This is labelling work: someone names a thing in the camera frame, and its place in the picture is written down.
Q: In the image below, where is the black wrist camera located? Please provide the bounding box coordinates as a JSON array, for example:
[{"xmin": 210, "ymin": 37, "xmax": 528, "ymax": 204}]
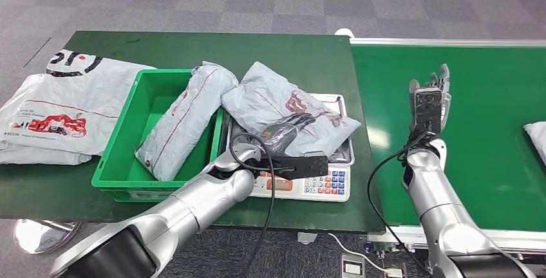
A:
[
  {"xmin": 411, "ymin": 88, "xmax": 444, "ymax": 140},
  {"xmin": 247, "ymin": 152, "xmax": 329, "ymax": 181}
]

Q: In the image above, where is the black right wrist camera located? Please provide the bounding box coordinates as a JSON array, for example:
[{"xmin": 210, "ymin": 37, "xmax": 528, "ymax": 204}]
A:
[{"xmin": 411, "ymin": 88, "xmax": 444, "ymax": 140}]

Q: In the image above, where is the white floor cable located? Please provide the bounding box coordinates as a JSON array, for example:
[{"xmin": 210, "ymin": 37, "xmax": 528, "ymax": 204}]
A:
[{"xmin": 325, "ymin": 232, "xmax": 404, "ymax": 277}]

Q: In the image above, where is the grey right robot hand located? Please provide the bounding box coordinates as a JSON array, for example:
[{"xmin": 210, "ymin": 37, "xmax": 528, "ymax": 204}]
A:
[{"xmin": 408, "ymin": 63, "xmax": 452, "ymax": 134}]

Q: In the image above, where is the plain white bag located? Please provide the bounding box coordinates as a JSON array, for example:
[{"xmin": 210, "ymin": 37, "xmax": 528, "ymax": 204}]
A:
[{"xmin": 0, "ymin": 139, "xmax": 93, "ymax": 166}]

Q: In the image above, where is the chrome round table foot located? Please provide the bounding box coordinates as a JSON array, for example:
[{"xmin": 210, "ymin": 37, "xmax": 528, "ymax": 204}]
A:
[{"xmin": 14, "ymin": 219, "xmax": 82, "ymax": 255}]

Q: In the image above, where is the green conveyor belt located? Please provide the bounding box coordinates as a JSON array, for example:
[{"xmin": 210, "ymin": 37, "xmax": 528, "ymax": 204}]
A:
[{"xmin": 334, "ymin": 29, "xmax": 546, "ymax": 268}]

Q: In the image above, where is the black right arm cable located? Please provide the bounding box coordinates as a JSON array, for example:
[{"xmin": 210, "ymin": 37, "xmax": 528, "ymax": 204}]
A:
[{"xmin": 366, "ymin": 133, "xmax": 431, "ymax": 278}]

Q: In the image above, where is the white bag with black print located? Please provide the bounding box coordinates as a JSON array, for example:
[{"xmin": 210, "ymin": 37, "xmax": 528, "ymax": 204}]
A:
[{"xmin": 44, "ymin": 49, "xmax": 158, "ymax": 98}]

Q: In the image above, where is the green plastic crate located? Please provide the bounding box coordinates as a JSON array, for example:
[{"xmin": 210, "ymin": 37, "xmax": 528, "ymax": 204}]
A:
[{"xmin": 91, "ymin": 69, "xmax": 227, "ymax": 203}]

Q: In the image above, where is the grey parcel with red print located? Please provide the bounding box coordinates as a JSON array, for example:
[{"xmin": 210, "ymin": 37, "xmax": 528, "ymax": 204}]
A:
[
  {"xmin": 523, "ymin": 122, "xmax": 546, "ymax": 166},
  {"xmin": 135, "ymin": 62, "xmax": 239, "ymax": 182},
  {"xmin": 221, "ymin": 60, "xmax": 362, "ymax": 158}
]

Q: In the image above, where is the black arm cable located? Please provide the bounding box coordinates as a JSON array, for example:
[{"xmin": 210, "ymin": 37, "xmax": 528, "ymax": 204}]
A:
[
  {"xmin": 229, "ymin": 132, "xmax": 278, "ymax": 278},
  {"xmin": 366, "ymin": 133, "xmax": 431, "ymax": 278}
]

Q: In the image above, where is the white table foot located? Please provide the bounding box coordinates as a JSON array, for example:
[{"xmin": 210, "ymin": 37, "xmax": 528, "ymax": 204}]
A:
[{"xmin": 297, "ymin": 231, "xmax": 319, "ymax": 246}]

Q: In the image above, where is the floor socket with white plug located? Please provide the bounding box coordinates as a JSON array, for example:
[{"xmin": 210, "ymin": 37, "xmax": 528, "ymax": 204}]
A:
[{"xmin": 381, "ymin": 261, "xmax": 406, "ymax": 278}]

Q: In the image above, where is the white scale with steel tray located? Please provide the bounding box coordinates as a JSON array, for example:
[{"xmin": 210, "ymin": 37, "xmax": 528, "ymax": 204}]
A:
[{"xmin": 226, "ymin": 93, "xmax": 355, "ymax": 203}]

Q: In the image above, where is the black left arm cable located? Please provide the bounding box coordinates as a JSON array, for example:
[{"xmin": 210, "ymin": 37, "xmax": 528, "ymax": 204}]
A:
[{"xmin": 229, "ymin": 132, "xmax": 278, "ymax": 278}]

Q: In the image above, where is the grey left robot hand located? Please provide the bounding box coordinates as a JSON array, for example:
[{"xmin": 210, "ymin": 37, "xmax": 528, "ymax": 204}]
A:
[{"xmin": 260, "ymin": 113, "xmax": 317, "ymax": 158}]

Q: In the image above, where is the grey floor socket box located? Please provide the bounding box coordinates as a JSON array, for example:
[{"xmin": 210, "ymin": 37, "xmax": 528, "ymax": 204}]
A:
[{"xmin": 339, "ymin": 254, "xmax": 366, "ymax": 278}]

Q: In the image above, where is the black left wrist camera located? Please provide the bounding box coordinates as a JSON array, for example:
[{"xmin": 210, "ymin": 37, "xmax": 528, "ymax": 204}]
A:
[{"xmin": 247, "ymin": 152, "xmax": 329, "ymax": 181}]

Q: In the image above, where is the white bag with red print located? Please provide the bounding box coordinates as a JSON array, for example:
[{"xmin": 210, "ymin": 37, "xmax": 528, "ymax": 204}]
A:
[{"xmin": 0, "ymin": 73, "xmax": 142, "ymax": 156}]

